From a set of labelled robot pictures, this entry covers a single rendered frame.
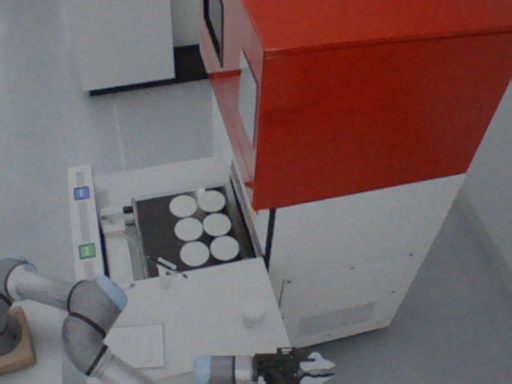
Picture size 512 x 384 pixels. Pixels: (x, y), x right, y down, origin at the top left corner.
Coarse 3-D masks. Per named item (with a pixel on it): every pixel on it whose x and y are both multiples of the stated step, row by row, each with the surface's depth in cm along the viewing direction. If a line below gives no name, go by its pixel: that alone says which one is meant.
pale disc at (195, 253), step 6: (186, 246) 202; (192, 246) 202; (198, 246) 202; (204, 246) 202; (186, 252) 200; (192, 252) 200; (198, 252) 200; (204, 252) 201; (186, 258) 199; (192, 258) 199; (198, 258) 199; (204, 258) 199; (192, 264) 197; (198, 264) 197
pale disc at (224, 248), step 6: (216, 240) 204; (222, 240) 204; (228, 240) 204; (234, 240) 204; (216, 246) 202; (222, 246) 202; (228, 246) 203; (234, 246) 203; (216, 252) 201; (222, 252) 201; (228, 252) 201; (234, 252) 201; (222, 258) 199; (228, 258) 199
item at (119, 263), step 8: (104, 224) 208; (112, 240) 204; (120, 240) 204; (112, 248) 202; (120, 248) 202; (128, 248) 203; (112, 256) 200; (120, 256) 200; (128, 256) 200; (112, 264) 198; (120, 264) 198; (128, 264) 198; (112, 272) 196; (120, 272) 196; (128, 272) 196; (120, 280) 194
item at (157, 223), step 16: (192, 192) 217; (224, 192) 218; (144, 208) 211; (160, 208) 212; (224, 208) 213; (144, 224) 207; (160, 224) 207; (176, 224) 208; (144, 240) 202; (160, 240) 203; (176, 240) 203; (192, 240) 203; (208, 240) 204; (240, 240) 204; (160, 256) 199; (176, 256) 199; (240, 256) 200; (176, 272) 195
